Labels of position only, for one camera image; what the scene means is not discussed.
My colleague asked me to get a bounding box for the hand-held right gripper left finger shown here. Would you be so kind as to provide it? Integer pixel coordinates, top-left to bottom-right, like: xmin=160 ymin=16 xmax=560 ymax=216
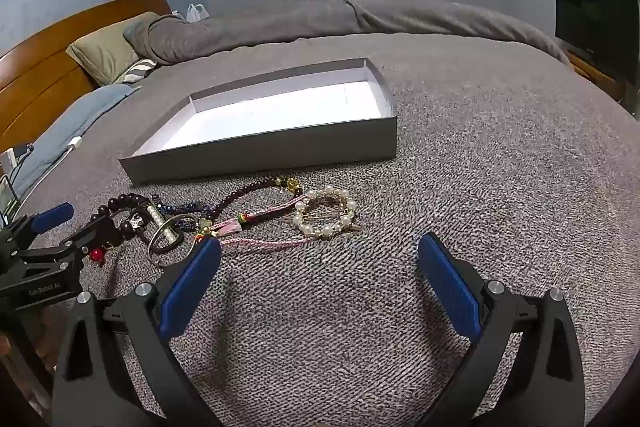
xmin=51 ymin=236 xmax=223 ymax=427

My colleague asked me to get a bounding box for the blue bead bracelet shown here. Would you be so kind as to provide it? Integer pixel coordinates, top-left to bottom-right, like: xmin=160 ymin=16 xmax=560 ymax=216
xmin=150 ymin=194 xmax=212 ymax=228

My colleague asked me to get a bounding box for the wooden television stand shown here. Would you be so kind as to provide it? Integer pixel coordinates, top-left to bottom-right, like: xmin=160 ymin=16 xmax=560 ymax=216
xmin=567 ymin=49 xmax=640 ymax=118

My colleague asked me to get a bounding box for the silver bangle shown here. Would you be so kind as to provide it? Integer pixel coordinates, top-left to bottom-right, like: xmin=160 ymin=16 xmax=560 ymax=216
xmin=147 ymin=214 xmax=198 ymax=266

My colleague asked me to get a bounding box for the purple bead bracelet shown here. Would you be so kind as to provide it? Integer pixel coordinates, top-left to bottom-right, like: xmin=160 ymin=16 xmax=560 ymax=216
xmin=212 ymin=177 xmax=304 ymax=228

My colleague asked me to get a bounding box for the white shallow tray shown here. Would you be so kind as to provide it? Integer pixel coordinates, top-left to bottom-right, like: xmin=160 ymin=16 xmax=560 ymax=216
xmin=118 ymin=58 xmax=398 ymax=186

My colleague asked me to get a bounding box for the striped pillow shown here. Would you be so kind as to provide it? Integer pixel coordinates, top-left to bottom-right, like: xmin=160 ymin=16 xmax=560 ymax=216
xmin=120 ymin=58 xmax=158 ymax=85

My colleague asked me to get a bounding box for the black cable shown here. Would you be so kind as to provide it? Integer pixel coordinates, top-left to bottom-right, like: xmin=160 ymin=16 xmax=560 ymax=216
xmin=9 ymin=144 xmax=36 ymax=188

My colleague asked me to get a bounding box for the olive pillow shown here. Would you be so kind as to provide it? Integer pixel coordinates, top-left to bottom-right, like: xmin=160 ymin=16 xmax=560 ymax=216
xmin=66 ymin=11 xmax=161 ymax=86

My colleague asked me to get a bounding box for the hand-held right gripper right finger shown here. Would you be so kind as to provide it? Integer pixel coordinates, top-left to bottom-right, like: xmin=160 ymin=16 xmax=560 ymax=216
xmin=417 ymin=232 xmax=586 ymax=427

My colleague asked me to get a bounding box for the blue blanket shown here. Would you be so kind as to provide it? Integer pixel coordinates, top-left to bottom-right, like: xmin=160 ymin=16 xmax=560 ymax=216
xmin=10 ymin=83 xmax=143 ymax=208

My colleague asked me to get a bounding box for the round pearl hair clip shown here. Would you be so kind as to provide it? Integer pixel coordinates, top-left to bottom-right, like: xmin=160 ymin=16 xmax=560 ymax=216
xmin=292 ymin=185 xmax=360 ymax=241

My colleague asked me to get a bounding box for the grey duvet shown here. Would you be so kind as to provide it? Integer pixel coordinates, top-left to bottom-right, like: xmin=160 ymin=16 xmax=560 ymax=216
xmin=124 ymin=0 xmax=571 ymax=66

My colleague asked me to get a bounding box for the grey knit bed blanket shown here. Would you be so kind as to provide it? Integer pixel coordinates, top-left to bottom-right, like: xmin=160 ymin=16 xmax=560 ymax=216
xmin=10 ymin=29 xmax=640 ymax=427

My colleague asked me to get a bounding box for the dark wooden bead bracelet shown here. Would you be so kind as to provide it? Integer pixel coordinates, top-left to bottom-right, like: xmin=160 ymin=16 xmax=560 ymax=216
xmin=92 ymin=193 xmax=156 ymax=258

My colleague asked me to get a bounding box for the white plastic bag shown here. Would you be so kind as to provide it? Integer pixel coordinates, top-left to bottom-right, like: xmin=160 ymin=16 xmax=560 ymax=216
xmin=172 ymin=3 xmax=211 ymax=24

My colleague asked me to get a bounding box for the black television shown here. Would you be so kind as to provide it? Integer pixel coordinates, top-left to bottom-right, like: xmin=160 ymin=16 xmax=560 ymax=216
xmin=553 ymin=0 xmax=640 ymax=82

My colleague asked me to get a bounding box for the wooden headboard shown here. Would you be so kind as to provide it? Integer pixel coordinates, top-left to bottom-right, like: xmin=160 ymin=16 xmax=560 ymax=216
xmin=0 ymin=0 xmax=173 ymax=158

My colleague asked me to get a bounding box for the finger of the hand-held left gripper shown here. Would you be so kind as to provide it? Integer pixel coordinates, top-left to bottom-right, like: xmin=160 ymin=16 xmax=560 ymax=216
xmin=14 ymin=213 xmax=131 ymax=280
xmin=0 ymin=202 xmax=75 ymax=259

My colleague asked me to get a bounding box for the white charging cable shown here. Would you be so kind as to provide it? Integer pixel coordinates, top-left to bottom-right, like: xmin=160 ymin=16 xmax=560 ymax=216
xmin=50 ymin=136 xmax=84 ymax=168

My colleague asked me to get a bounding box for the white pearl bar clip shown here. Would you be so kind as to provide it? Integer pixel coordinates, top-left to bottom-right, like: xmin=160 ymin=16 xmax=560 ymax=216
xmin=145 ymin=203 xmax=181 ymax=244

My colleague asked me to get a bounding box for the pink cord with tassel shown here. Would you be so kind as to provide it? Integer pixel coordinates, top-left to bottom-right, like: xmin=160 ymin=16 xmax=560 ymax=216
xmin=195 ymin=201 xmax=312 ymax=254

